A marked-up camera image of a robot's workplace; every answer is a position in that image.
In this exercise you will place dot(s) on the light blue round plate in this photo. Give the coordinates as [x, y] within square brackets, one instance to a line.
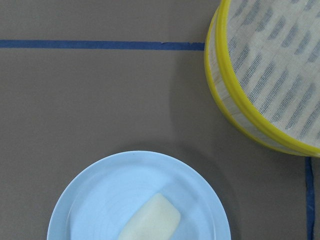
[100, 200]

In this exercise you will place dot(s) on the yellow rimmed bamboo steamer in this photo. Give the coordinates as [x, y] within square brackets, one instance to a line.
[262, 64]

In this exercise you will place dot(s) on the white steamed bun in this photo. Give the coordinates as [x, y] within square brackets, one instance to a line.
[157, 219]

